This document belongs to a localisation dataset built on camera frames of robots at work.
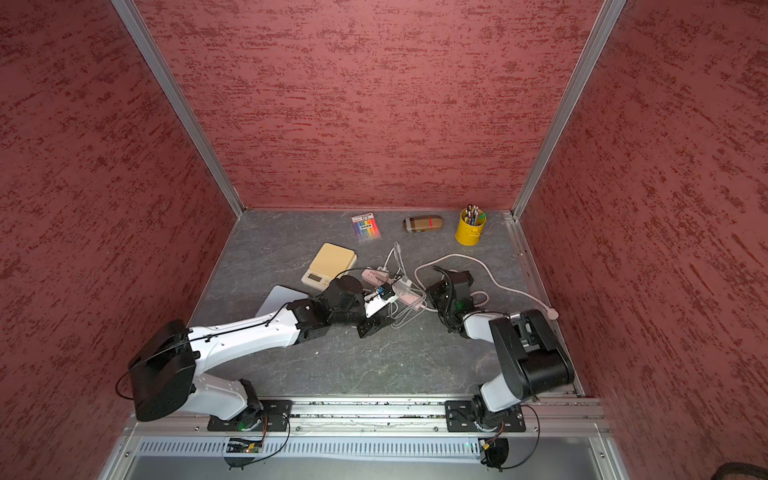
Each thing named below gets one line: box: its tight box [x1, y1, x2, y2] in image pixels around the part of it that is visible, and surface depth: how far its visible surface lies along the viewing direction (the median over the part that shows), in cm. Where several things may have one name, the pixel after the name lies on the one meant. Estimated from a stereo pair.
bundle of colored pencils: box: [463, 204, 487, 226], surface depth 99 cm
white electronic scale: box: [256, 285, 309, 317], surface depth 97 cm
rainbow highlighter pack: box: [351, 211, 382, 241], surface depth 116 cm
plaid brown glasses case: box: [403, 215, 445, 233], surface depth 116 cm
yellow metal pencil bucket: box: [455, 207, 486, 246], surface depth 106 cm
